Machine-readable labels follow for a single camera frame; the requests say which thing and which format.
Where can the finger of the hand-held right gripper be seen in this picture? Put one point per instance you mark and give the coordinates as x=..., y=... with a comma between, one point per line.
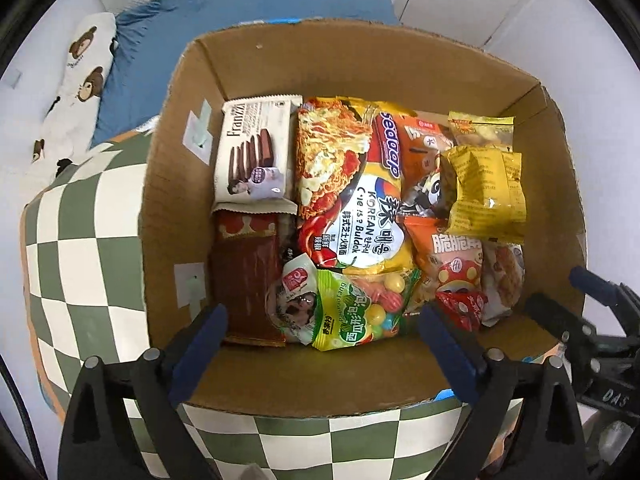
x=600, y=285
x=560, y=317

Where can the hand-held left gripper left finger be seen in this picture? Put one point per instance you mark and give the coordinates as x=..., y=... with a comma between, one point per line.
x=200, y=345

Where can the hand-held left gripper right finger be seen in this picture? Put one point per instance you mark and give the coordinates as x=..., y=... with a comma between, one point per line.
x=445, y=345

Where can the red crown print snack pouch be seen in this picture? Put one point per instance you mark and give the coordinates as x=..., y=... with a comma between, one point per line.
x=245, y=270

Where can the orange mushroom print snack packet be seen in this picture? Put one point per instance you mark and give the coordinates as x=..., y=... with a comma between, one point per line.
x=445, y=255

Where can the brown cardboard box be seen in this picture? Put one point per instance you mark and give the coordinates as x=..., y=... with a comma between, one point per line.
x=350, y=60

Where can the small red snack packet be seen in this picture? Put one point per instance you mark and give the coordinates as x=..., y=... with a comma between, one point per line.
x=462, y=307

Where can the beige snack packet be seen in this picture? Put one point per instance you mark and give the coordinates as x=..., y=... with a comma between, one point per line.
x=505, y=275

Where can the green candy ball packet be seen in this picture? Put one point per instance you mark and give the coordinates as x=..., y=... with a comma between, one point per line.
x=350, y=310

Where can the white red snack packet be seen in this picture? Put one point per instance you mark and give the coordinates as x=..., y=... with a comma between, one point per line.
x=295, y=285

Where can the green white checkered blanket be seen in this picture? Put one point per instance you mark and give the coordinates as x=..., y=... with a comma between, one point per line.
x=85, y=260

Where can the crumpled yellow snack packet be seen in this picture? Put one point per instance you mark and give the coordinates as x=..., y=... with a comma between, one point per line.
x=485, y=195

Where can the yellow instant noodle packet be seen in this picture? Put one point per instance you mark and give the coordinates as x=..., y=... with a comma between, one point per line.
x=350, y=185

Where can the orange panda print snack packet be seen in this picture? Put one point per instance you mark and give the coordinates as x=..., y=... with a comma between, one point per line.
x=425, y=160

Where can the white chocolate wafer packet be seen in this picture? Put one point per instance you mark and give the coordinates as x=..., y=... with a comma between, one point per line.
x=250, y=160

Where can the small yellow snack packet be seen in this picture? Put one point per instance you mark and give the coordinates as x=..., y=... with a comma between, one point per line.
x=480, y=130

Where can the white bear print pillow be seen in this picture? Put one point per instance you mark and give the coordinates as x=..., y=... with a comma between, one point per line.
x=80, y=80

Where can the blue blanket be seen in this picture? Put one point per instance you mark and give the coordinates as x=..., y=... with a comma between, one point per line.
x=250, y=15

